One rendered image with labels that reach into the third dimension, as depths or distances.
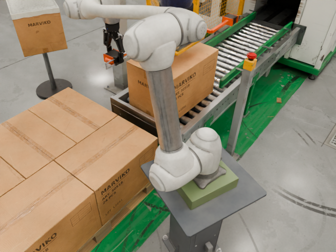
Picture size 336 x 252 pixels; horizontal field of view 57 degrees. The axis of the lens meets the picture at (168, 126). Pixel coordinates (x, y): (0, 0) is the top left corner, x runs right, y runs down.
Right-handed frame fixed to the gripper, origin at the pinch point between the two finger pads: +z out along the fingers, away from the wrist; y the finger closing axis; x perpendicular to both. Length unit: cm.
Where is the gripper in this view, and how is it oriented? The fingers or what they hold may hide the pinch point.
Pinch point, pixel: (115, 56)
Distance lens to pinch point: 182.1
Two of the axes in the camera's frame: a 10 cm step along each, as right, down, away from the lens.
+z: -0.2, 7.4, 6.7
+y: -7.9, -4.3, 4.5
